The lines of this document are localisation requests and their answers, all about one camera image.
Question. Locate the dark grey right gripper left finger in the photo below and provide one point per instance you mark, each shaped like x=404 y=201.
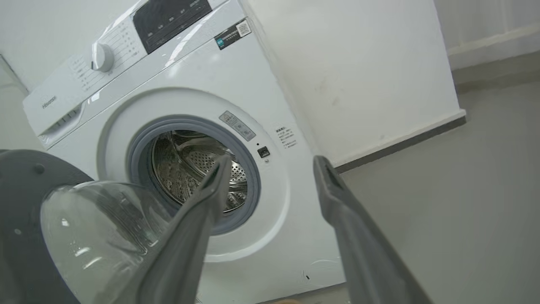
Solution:
x=185 y=249

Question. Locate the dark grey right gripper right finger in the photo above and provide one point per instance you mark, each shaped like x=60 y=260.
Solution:
x=363 y=249

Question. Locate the grey washing machine door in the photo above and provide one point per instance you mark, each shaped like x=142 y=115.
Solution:
x=50 y=228

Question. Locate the grey rubber door gasket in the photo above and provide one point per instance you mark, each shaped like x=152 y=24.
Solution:
x=249 y=169

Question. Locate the black door latch socket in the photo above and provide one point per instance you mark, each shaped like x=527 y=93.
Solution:
x=263 y=152

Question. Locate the white front-load washing machine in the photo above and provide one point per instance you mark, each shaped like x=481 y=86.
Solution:
x=202 y=84

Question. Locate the steel perforated washer drum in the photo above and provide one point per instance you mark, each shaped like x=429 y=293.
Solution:
x=185 y=169

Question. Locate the grey warning label sticker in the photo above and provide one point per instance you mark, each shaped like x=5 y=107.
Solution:
x=237 y=125

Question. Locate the white text instruction sticker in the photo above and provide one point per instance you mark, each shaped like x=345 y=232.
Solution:
x=286 y=136

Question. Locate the white detergent drawer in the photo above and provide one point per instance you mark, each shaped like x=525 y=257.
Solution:
x=59 y=116

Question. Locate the white program dial knob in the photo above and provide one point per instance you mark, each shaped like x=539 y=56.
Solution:
x=102 y=57

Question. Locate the black QR code sticker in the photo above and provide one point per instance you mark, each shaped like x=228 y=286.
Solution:
x=233 y=34

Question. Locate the black washer display panel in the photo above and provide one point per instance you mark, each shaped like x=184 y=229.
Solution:
x=168 y=21

